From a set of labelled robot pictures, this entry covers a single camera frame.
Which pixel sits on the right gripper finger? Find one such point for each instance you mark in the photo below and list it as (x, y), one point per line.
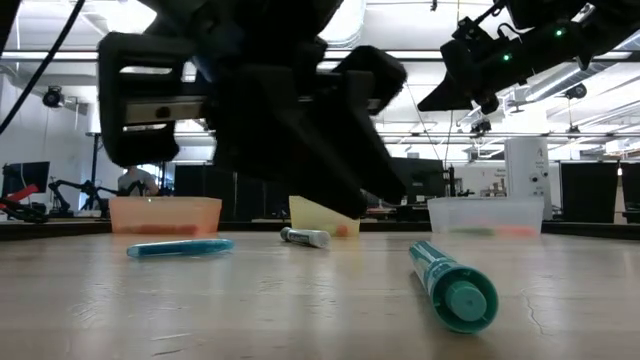
(450, 95)
(460, 106)

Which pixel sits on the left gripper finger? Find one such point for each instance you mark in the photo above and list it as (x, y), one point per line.
(350, 140)
(260, 140)

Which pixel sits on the orange chunky highlighter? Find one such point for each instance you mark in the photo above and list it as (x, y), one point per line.
(342, 230)

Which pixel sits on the green dry erase marker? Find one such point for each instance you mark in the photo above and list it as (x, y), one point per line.
(305, 236)

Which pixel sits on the green slim highlighter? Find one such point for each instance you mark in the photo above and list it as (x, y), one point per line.
(472, 231)

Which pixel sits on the teal slim highlighter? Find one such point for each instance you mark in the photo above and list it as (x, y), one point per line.
(180, 248)

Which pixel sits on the teal fat marker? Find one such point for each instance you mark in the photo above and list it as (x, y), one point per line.
(460, 300)

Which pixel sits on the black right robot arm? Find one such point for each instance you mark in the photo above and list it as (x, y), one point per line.
(600, 20)

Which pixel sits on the black computer monitor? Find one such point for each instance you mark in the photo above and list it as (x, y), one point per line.
(27, 175)
(425, 180)

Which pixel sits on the yellow translucent plastic bin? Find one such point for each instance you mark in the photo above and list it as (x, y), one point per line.
(312, 217)

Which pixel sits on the white pillar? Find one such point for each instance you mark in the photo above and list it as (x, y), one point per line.
(527, 175)

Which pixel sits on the clear plastic bin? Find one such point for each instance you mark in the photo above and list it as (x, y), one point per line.
(485, 215)

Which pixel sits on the orange translucent plastic bin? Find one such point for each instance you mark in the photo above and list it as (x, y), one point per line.
(165, 212)

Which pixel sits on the person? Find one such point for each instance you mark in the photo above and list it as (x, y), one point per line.
(136, 181)

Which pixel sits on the black partition panel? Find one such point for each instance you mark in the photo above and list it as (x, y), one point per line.
(631, 185)
(589, 192)

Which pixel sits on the red object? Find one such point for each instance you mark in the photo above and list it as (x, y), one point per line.
(20, 192)

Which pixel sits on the black ceiling camera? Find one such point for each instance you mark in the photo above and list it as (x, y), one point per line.
(52, 96)
(576, 91)
(481, 126)

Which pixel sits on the black overhead frame bar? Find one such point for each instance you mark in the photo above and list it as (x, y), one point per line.
(425, 60)

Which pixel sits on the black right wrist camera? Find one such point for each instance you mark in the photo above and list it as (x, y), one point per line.
(475, 35)

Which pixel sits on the silver ceiling air duct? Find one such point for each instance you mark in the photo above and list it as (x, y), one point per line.
(350, 20)
(565, 80)

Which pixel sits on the black partition wall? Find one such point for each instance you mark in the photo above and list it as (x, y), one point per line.
(200, 195)

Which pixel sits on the black background rig frame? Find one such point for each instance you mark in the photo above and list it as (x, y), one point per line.
(550, 134)

